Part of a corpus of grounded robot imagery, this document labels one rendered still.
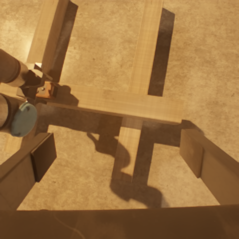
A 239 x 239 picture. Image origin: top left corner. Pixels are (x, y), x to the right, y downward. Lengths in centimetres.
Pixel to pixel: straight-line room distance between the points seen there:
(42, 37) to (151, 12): 62
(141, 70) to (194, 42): 38
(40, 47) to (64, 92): 38
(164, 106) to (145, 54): 32
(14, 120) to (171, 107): 56
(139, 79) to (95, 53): 35
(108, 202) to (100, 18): 108
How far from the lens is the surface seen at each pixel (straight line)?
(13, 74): 61
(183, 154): 17
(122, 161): 82
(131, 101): 73
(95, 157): 94
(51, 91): 79
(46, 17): 119
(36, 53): 110
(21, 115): 45
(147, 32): 98
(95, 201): 99
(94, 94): 76
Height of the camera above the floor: 91
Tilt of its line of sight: 80 degrees down
